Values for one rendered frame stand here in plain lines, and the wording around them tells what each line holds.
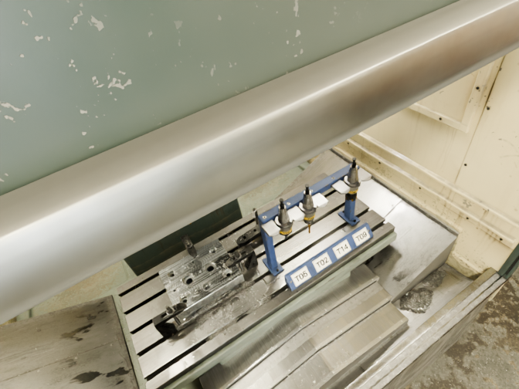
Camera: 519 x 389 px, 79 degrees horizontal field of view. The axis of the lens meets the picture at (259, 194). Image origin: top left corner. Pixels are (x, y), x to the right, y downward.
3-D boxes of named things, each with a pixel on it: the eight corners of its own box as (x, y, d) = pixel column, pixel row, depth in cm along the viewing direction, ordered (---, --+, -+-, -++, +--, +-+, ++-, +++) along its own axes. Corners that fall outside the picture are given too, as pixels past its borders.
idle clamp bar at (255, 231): (286, 224, 156) (284, 215, 151) (243, 254, 147) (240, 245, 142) (279, 218, 159) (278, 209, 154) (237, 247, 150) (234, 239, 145)
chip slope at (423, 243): (443, 265, 159) (459, 232, 140) (336, 348, 138) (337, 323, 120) (326, 174, 217) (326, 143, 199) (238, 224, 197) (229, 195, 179)
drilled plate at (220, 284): (244, 280, 132) (242, 274, 129) (181, 320, 124) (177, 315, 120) (220, 245, 147) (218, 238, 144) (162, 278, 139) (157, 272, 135)
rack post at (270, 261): (284, 270, 138) (277, 227, 117) (274, 276, 136) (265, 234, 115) (272, 255, 144) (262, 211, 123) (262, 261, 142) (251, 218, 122)
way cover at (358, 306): (412, 321, 142) (419, 305, 131) (239, 462, 116) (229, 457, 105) (362, 273, 161) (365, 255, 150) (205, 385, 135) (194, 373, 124)
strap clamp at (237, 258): (258, 264, 142) (252, 244, 131) (232, 279, 138) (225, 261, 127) (254, 258, 144) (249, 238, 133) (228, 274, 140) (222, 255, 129)
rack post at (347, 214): (360, 221, 150) (366, 174, 130) (351, 227, 149) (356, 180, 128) (345, 209, 157) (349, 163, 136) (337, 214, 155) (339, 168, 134)
